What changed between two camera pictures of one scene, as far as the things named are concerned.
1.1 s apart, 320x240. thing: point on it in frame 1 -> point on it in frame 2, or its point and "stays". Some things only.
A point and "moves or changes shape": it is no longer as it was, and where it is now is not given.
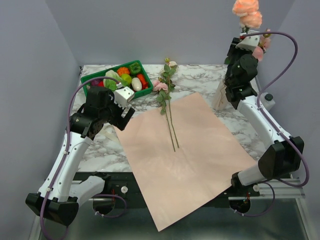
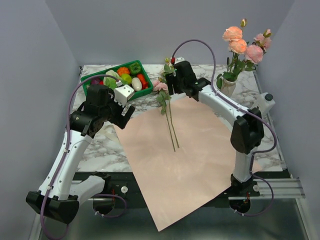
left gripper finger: (124, 121) stays
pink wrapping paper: (182, 152) stays
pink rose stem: (264, 43) stays
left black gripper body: (112, 114) stays
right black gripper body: (234, 53) -> (178, 85)
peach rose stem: (248, 10) moves or changes shape
